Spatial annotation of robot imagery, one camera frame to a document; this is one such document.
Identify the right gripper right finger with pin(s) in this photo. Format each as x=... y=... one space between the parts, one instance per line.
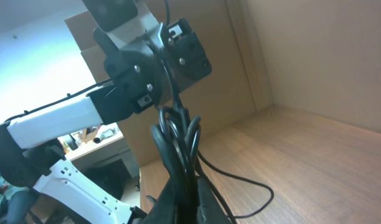
x=209 y=210

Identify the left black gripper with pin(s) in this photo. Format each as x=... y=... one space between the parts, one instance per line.
x=139 y=72

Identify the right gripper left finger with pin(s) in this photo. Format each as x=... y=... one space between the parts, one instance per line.
x=166 y=208

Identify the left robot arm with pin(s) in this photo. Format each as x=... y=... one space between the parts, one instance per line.
x=31 y=156

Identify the background white desk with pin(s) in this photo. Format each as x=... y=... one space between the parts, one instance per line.
x=103 y=136

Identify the person in blue clothing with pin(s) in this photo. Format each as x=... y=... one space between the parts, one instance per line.
x=15 y=202

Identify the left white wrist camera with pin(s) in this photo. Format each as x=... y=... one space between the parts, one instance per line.
x=120 y=22

